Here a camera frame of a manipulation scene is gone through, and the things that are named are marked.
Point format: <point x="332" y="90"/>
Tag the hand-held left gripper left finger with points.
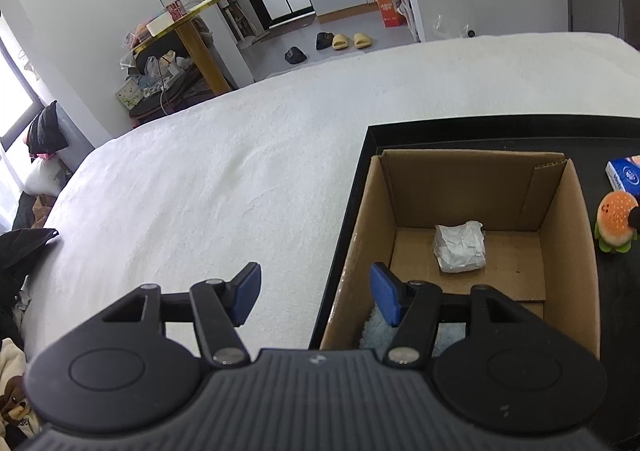
<point x="247" y="293"/>

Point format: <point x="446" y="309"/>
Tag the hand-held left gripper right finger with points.
<point x="385" y="293"/>

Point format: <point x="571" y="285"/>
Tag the grey-blue plush shark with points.
<point x="374" y="335"/>

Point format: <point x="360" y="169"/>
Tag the white paper ball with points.
<point x="460" y="248"/>

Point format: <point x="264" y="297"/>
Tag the brown cardboard box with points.
<point x="570" y="281"/>

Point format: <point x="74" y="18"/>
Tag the black tray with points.
<point x="620" y="291"/>

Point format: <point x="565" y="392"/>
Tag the white bed blanket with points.
<point x="225" y="171"/>

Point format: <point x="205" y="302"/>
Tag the dark bag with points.
<point x="165" y="101"/>

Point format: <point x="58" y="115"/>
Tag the black garment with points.
<point x="20" y="261"/>

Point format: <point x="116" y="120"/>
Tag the white pillow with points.
<point x="42" y="178"/>

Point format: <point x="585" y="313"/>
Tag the yellow round table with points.
<point x="205" y="56"/>

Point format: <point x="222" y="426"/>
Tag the burger plush toy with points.
<point x="615" y="218"/>

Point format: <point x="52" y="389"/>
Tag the black slipper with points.
<point x="296" y="55"/>
<point x="325" y="41"/>

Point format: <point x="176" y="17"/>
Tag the cream bear print garment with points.
<point x="12" y="381"/>

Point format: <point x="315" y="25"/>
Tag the yellow slipper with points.
<point x="362" y="40"/>
<point x="340" y="42"/>

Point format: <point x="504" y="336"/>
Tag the black cushion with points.
<point x="47" y="131"/>

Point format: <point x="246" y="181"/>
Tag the blue tissue pack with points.
<point x="625" y="176"/>

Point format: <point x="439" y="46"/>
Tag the clear plastic bag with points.
<point x="452" y="26"/>

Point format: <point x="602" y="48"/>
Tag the white box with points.
<point x="159" y="25"/>

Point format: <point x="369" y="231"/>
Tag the orange carton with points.
<point x="391" y="8"/>

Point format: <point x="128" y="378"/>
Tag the small red can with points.
<point x="174" y="11"/>

